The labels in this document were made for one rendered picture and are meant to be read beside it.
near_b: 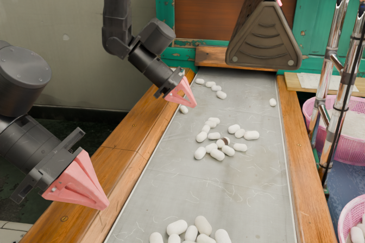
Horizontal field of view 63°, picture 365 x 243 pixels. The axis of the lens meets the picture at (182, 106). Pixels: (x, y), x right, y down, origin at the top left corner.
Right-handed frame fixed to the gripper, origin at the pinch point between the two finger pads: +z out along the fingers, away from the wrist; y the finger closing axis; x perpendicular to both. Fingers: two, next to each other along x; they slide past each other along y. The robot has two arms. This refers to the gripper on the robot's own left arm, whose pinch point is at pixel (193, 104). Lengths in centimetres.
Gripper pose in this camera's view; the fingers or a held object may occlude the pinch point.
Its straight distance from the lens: 76.3
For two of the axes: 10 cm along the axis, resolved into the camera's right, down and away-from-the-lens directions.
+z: 7.4, 6.7, 1.2
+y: 2.4, -4.3, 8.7
